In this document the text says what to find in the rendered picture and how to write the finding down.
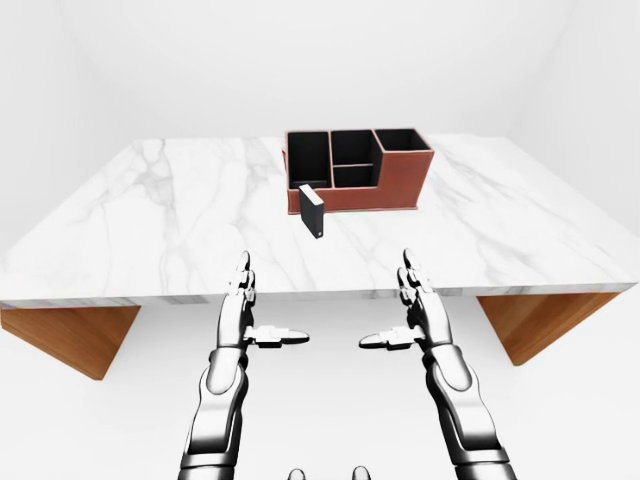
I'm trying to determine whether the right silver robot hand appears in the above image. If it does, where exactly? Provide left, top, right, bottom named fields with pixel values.
left=358, top=248, right=455, bottom=354

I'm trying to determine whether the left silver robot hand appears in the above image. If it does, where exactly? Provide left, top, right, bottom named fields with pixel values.
left=214, top=250, right=311, bottom=353

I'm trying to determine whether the black book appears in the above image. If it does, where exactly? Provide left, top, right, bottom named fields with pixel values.
left=298, top=183, right=326, bottom=241

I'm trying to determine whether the red-brown desk caddy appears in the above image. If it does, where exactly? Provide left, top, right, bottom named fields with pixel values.
left=282, top=127, right=435, bottom=216

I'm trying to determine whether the wooden table leg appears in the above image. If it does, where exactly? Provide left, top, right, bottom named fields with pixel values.
left=474, top=292, right=624, bottom=367
left=0, top=304, right=143, bottom=381

